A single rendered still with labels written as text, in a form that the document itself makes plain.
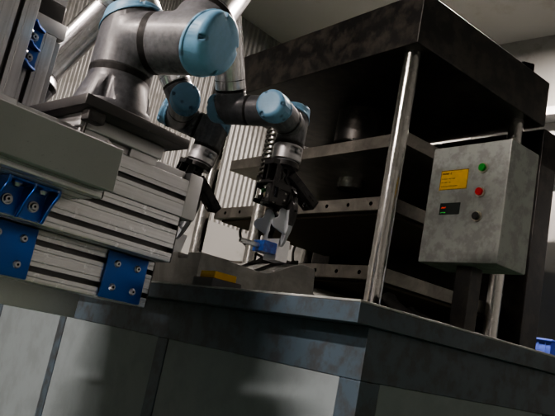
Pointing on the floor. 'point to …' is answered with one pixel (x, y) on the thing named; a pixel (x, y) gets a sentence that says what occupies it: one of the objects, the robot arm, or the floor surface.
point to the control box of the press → (478, 217)
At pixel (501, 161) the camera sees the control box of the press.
